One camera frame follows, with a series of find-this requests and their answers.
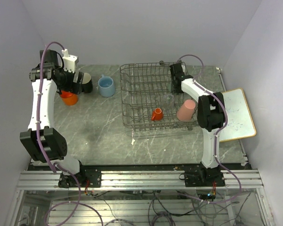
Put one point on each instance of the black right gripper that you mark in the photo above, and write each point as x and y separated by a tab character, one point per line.
174	91

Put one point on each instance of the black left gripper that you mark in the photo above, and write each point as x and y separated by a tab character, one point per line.
73	87

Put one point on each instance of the large orange mug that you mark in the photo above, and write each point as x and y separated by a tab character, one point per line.
69	98

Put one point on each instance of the black mug white inside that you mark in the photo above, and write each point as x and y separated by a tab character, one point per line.
87	85

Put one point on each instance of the light blue mug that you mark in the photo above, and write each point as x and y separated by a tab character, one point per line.
106	86

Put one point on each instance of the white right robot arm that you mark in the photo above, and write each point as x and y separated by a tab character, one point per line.
211	113

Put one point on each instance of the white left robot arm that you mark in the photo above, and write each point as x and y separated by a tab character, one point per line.
41	140

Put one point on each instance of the clear glass cup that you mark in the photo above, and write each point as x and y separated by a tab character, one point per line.
167	101

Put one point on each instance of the pink plastic tumbler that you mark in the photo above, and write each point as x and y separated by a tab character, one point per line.
186	111

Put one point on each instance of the small orange cup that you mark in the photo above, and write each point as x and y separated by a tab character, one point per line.
157	114

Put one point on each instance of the yellow framed whiteboard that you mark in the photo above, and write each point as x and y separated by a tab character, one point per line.
240	123

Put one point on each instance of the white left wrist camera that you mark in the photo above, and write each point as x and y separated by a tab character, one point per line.
70	61

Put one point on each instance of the grey wire dish rack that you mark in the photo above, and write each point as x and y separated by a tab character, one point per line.
142	86

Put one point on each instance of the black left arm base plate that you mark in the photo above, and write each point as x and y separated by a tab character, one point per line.
87	178

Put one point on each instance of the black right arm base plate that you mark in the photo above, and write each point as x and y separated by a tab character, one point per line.
199	179

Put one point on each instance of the aluminium mounting rail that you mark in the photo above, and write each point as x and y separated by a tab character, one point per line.
140	180

